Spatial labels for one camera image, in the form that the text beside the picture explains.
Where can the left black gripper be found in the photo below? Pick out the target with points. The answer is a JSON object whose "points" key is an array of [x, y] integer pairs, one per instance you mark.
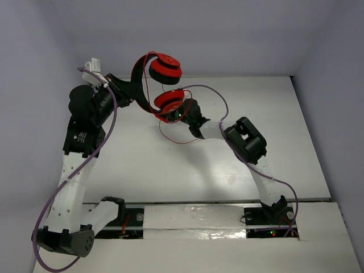
{"points": [[119, 91]]}

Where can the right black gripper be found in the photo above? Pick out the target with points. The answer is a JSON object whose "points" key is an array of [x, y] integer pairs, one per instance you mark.
{"points": [[171, 116]]}

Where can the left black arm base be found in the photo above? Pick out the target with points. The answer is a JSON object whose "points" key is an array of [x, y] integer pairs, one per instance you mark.
{"points": [[129, 228]]}

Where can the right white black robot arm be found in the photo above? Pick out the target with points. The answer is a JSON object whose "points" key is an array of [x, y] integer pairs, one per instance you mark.
{"points": [[246, 142]]}

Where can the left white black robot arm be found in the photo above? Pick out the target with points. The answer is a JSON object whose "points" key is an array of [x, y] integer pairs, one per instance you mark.
{"points": [[65, 230]]}

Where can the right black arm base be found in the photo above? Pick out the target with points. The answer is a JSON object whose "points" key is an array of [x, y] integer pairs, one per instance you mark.
{"points": [[260, 226]]}

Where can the white foil covered block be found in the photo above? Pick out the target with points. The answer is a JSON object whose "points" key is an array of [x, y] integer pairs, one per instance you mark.
{"points": [[193, 222]]}

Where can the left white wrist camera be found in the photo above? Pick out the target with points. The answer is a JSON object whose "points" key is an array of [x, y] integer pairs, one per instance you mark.
{"points": [[96, 78]]}

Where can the aluminium rail at front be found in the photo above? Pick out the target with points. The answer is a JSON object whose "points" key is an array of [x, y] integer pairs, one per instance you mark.
{"points": [[254, 202]]}

